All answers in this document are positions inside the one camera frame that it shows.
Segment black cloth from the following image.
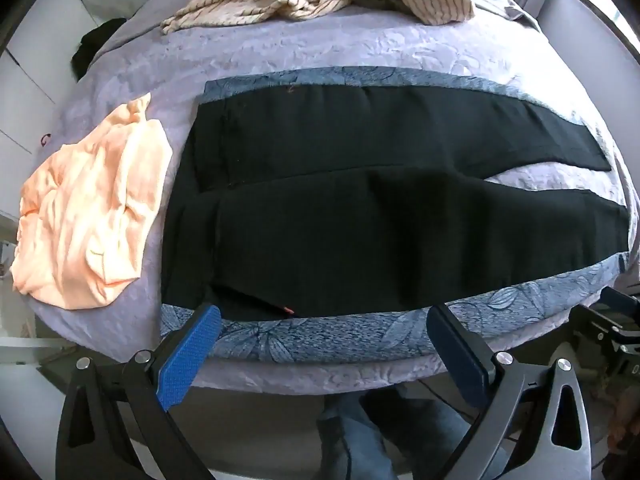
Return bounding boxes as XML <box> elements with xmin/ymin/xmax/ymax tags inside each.
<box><xmin>71</xmin><ymin>17</ymin><xmax>128</xmax><ymax>81</ymax></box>

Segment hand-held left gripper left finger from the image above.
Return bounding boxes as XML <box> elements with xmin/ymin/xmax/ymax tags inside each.
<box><xmin>55</xmin><ymin>304</ymin><xmax>222</xmax><ymax>480</ymax></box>

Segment person's legs in jeans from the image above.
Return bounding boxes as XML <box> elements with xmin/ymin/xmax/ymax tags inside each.
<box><xmin>316</xmin><ymin>385</ymin><xmax>483</xmax><ymax>480</ymax></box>

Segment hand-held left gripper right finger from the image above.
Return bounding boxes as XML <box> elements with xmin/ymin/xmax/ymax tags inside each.
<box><xmin>427</xmin><ymin>304</ymin><xmax>593</xmax><ymax>480</ymax></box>

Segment blue-grey patterned cloth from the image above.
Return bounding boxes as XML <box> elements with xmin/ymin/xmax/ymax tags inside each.
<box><xmin>160</xmin><ymin>67</ymin><xmax>640</xmax><ymax>363</ymax></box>

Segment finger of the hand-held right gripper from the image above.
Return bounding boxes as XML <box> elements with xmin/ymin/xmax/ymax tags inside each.
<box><xmin>600</xmin><ymin>286</ymin><xmax>640</xmax><ymax>317</ymax></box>

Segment white wardrobe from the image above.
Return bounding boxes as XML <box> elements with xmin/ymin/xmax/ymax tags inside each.
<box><xmin>0</xmin><ymin>0</ymin><xmax>126</xmax><ymax>221</ymax></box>

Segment black pants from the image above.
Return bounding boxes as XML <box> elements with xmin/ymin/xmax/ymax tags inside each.
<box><xmin>161</xmin><ymin>85</ymin><xmax>631</xmax><ymax>321</ymax></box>

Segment peach garment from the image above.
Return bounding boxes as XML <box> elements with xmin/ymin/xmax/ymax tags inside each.
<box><xmin>11</xmin><ymin>92</ymin><xmax>173</xmax><ymax>310</ymax></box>

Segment grey bed sheet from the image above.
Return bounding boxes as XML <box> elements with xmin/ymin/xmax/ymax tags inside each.
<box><xmin>465</xmin><ymin>0</ymin><xmax>543</xmax><ymax>31</ymax></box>

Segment lavender embossed bedspread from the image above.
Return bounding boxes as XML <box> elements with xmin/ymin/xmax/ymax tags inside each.
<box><xmin>30</xmin><ymin>0</ymin><xmax>640</xmax><ymax>391</ymax></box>

